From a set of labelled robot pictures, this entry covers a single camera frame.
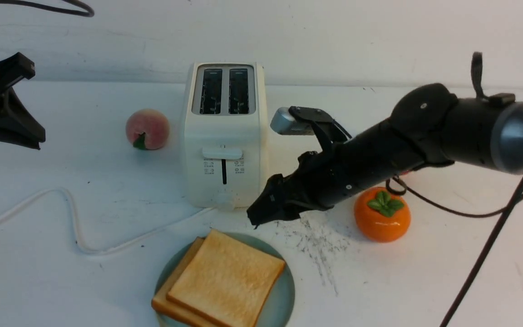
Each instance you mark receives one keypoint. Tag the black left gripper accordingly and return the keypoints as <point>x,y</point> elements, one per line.
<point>17,125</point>

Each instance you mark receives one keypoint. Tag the white two-slot toaster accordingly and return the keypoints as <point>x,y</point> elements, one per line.
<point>223,136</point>

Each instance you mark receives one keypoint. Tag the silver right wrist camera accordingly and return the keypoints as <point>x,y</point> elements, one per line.
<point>305,121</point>

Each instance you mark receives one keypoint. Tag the pink peach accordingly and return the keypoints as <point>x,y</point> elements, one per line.
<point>147,129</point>

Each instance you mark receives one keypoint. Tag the toast slice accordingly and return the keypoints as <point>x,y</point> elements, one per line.
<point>227,282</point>
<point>173,270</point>

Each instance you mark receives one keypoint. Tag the orange persimmon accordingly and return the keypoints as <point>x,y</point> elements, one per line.
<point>381,216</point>

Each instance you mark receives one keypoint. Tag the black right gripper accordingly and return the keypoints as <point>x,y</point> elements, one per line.
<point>407,140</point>

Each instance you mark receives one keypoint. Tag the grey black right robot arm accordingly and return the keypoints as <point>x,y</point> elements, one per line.
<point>484,132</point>

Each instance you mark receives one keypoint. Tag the light green round plate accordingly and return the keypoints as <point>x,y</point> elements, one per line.
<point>278,307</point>

